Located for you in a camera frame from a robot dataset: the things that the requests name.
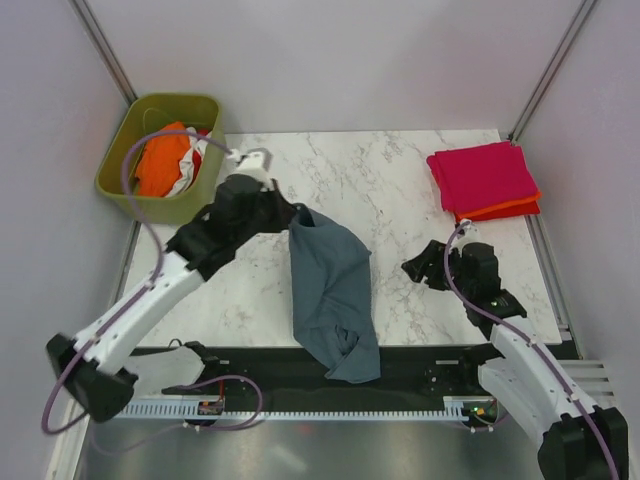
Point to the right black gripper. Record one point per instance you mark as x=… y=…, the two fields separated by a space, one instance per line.
x=418 y=266

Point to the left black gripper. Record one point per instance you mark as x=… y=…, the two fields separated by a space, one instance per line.
x=287 y=213

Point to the blue-grey t-shirt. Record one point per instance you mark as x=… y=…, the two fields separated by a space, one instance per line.
x=332 y=297

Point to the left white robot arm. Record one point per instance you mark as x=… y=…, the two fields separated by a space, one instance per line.
x=90 y=366

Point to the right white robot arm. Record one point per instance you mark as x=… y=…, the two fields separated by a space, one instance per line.
x=575 y=437

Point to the white and red t-shirt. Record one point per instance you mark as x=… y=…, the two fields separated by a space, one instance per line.
x=189 y=166

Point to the orange t-shirt in bin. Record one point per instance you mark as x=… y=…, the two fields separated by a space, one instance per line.
x=159 y=169

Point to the magenta folded t-shirt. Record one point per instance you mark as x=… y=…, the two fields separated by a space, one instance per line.
x=481 y=180

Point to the red folded t-shirt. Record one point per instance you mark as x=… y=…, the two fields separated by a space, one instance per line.
x=509 y=211

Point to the olive green plastic bin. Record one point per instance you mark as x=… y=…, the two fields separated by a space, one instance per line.
x=200 y=114

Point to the orange folded t-shirt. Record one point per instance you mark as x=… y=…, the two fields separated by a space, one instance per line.
x=536 y=197

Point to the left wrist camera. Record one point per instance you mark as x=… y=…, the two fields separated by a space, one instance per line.
x=253 y=163

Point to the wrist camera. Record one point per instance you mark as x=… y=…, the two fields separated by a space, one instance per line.
x=253 y=163
x=469 y=233

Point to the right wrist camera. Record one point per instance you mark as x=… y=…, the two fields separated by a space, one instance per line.
x=469 y=233

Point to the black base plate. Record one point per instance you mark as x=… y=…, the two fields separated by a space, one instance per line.
x=411 y=377

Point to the white slotted cable duct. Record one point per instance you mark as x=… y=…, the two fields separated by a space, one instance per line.
x=194 y=408

